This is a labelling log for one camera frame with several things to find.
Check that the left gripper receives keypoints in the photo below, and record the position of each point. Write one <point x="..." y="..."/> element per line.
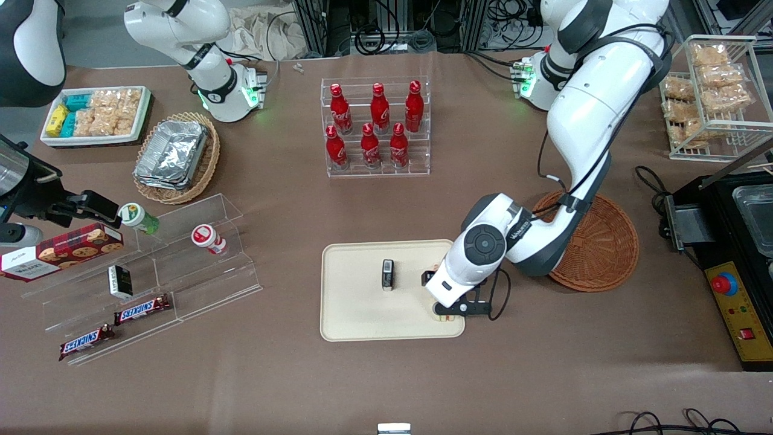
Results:
<point x="428" y="278"/>

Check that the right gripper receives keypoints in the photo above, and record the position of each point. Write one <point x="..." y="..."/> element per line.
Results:
<point x="37" y="200"/>

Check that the triangular sandwich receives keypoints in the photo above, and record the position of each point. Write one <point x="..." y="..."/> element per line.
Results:
<point x="434" y="267"/>

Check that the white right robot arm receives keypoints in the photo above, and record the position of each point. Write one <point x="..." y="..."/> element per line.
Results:
<point x="181" y="24"/>

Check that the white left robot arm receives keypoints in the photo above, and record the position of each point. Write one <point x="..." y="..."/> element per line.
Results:
<point x="592" y="121"/>

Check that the beige rectangular tray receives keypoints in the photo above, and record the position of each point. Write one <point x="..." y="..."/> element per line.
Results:
<point x="362" y="308"/>

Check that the white rectangular snack tray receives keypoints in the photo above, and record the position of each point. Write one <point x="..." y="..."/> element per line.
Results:
<point x="144" y="115"/>

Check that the light oval wicker basket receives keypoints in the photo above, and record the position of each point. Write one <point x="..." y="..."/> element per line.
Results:
<point x="208" y="163"/>

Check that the brown round wicker basket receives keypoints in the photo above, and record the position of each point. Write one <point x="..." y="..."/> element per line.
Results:
<point x="604" y="254"/>

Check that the small black box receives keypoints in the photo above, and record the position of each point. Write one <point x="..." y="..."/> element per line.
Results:
<point x="388" y="275"/>

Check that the red tartan cookie box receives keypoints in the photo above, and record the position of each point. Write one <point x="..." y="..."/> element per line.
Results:
<point x="66" y="251"/>

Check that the green lidded cup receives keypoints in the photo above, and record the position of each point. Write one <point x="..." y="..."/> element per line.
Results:
<point x="140" y="219"/>

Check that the small black white carton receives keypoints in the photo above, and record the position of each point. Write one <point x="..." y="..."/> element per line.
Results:
<point x="121" y="281"/>

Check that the silver foil container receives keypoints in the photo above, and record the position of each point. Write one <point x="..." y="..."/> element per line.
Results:
<point x="160" y="183"/>
<point x="175" y="148"/>

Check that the teal snack packet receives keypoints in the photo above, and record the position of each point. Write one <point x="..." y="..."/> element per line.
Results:
<point x="77" y="103"/>
<point x="69" y="125"/>

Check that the clear rice cracker bag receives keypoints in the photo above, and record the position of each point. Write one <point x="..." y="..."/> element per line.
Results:
<point x="130" y="100"/>
<point x="682" y="111"/>
<point x="88" y="124"/>
<point x="118" y="124"/>
<point x="691" y="132"/>
<point x="104" y="100"/>
<point x="720" y="76"/>
<point x="728" y="98"/>
<point x="679" y="89"/>
<point x="710" y="55"/>

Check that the yellow snack packet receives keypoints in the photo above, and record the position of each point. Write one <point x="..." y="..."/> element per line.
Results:
<point x="57" y="119"/>

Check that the brown Snickers bar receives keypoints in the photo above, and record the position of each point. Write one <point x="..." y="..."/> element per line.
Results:
<point x="86" y="342"/>
<point x="142" y="309"/>

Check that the clear acrylic bottle rack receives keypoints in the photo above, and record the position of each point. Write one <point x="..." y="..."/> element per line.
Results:
<point x="416" y="154"/>

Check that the red lidded cup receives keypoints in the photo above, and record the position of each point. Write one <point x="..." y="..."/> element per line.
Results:
<point x="208" y="237"/>

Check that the red cola bottle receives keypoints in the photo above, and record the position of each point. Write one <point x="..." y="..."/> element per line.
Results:
<point x="340" y="112"/>
<point x="414" y="107"/>
<point x="370" y="147"/>
<point x="379" y="110"/>
<point x="336" y="150"/>
<point x="398" y="147"/>

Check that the clear acrylic stepped shelf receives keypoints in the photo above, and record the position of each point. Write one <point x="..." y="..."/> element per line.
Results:
<point x="199" y="284"/>

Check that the small white device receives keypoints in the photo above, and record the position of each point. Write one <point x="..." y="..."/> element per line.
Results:
<point x="394" y="429"/>

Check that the beige crumpled cloth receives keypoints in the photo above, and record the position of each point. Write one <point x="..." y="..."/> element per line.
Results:
<point x="259" y="36"/>

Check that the black appliance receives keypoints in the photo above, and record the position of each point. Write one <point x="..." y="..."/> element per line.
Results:
<point x="718" y="241"/>

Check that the yellow black emergency stop box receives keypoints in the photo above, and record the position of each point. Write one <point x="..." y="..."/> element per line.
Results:
<point x="740" y="314"/>

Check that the metal appliance pan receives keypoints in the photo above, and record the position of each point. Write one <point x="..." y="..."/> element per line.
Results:
<point x="755" y="217"/>

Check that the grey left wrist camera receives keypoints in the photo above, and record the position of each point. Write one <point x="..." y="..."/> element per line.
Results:
<point x="468" y="308"/>

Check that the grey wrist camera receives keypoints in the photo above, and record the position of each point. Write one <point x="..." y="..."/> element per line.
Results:
<point x="21" y="235"/>
<point x="468" y="308"/>

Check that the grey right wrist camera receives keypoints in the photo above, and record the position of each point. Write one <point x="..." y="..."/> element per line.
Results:
<point x="21" y="235"/>

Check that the aluminium equipment frame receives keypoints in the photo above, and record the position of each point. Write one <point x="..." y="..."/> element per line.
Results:
<point x="314" y="24"/>

